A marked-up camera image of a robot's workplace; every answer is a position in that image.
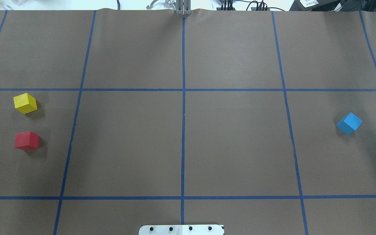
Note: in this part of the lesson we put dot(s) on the blue cube block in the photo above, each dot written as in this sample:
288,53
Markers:
349,123

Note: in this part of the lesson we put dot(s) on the yellow cube block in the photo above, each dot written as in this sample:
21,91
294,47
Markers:
25,103

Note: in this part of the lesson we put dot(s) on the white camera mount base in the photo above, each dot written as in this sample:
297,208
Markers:
198,229

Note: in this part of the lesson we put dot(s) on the aluminium frame post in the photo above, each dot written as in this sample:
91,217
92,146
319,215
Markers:
183,7

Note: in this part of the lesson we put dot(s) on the red cube block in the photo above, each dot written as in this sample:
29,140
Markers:
27,141

